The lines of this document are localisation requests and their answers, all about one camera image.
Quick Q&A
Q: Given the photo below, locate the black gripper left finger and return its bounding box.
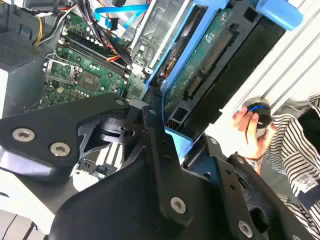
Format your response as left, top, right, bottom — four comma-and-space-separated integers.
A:
0, 92, 195, 227

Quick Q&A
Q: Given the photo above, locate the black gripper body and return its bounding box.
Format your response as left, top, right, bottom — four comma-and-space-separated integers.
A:
48, 119, 241, 240

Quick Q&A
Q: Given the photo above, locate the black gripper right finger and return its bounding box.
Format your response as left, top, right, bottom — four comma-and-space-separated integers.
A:
203, 134, 316, 240

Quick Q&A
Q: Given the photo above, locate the round black tool blue ring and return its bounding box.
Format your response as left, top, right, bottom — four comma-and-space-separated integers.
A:
243, 97, 272, 138

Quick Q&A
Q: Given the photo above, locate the hard disk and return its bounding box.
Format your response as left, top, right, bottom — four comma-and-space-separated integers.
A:
144, 0, 305, 161

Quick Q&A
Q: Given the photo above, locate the blue disk wire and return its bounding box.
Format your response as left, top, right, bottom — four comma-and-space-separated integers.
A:
93, 3, 151, 48

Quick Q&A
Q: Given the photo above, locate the person's bare hand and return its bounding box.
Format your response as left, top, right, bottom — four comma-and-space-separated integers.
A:
231, 106, 278, 161

